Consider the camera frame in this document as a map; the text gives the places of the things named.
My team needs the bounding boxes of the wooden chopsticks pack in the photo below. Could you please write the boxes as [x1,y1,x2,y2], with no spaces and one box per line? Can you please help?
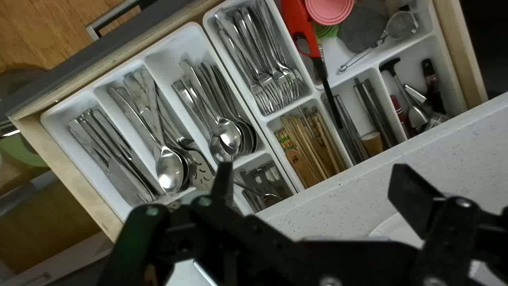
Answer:
[275,108,349,189]

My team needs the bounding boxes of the black headed bottle opener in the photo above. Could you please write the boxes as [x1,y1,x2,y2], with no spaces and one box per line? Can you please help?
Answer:
[380,56,416,110]

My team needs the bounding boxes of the wooden drawer with dark front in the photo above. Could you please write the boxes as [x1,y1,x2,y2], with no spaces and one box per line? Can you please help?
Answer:
[7,0,489,243]

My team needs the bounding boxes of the metal mesh strainer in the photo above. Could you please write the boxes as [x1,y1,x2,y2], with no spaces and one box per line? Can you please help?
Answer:
[337,10,422,75]

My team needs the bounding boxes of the steel fork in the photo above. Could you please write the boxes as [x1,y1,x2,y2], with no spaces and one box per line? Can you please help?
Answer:
[237,5,295,105]
[256,0,311,97]
[214,18,276,116]

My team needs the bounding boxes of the white cutlery tray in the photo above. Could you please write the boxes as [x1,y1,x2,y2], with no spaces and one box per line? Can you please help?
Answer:
[40,0,467,221]

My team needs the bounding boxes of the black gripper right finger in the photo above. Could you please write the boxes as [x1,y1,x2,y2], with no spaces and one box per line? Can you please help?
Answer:
[388,164,508,286]

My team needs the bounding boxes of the grey round pad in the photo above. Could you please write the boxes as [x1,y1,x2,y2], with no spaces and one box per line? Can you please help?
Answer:
[338,0,392,54]

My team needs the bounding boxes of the red stick lighter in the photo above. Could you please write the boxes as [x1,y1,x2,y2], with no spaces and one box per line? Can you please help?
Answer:
[278,0,346,131]

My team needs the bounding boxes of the small steel utensil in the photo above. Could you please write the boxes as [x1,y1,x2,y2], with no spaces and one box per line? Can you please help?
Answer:
[235,161,295,213]

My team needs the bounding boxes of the dark bottle stopper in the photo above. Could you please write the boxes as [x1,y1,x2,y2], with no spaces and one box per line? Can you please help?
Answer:
[419,57,448,116]

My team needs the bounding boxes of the steel table knife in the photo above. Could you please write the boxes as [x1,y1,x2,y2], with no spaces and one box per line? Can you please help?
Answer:
[83,107,164,197]
[67,118,146,207]

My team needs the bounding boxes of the steel cone utensil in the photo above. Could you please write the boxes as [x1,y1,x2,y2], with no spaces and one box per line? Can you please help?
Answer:
[402,81,445,134]

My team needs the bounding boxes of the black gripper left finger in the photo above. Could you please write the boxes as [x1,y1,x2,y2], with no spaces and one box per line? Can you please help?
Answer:
[97,161,299,286]

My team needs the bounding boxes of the dark metal chopsticks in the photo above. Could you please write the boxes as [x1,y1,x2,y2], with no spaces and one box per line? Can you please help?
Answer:
[353,78,400,151]

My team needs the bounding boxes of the large steel spoon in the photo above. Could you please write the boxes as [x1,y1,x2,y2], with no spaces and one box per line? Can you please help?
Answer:
[105,84,188,196]

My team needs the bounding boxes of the red cups in drawer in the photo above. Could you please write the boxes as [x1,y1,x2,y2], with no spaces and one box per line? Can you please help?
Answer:
[303,0,357,27]

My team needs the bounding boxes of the silver drawer handle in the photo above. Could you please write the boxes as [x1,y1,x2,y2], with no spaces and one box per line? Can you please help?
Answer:
[86,0,161,42]

